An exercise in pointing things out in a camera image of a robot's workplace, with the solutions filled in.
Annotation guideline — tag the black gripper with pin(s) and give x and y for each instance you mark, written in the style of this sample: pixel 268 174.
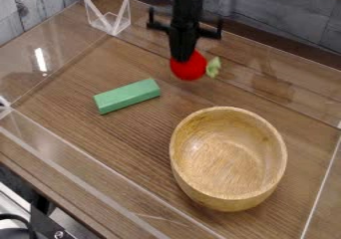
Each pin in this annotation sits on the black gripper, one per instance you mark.
pixel 184 24

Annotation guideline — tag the red plush fruit green stem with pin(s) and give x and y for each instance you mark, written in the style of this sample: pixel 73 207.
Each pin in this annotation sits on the red plush fruit green stem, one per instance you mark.
pixel 196 67

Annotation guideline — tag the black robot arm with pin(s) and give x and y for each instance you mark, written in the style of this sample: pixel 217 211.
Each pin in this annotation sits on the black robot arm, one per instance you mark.
pixel 193 6

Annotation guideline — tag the green rectangular block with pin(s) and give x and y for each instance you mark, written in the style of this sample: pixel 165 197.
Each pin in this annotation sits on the green rectangular block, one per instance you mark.
pixel 127 95

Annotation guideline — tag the light wooden bowl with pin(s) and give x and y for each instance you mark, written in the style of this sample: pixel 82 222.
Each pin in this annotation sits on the light wooden bowl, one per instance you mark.
pixel 228 158

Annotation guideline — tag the clear acrylic tray enclosure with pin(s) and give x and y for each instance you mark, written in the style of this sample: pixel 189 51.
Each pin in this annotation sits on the clear acrylic tray enclosure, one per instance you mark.
pixel 102 165

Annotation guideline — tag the black bracket bottom left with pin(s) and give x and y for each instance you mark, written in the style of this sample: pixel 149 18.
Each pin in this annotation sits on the black bracket bottom left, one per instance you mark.
pixel 46 227

